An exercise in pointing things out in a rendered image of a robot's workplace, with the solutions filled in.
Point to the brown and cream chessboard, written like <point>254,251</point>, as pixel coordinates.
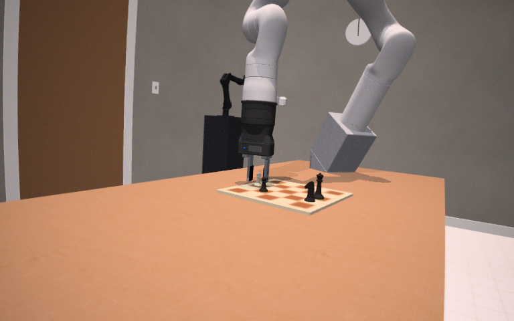
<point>286,195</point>

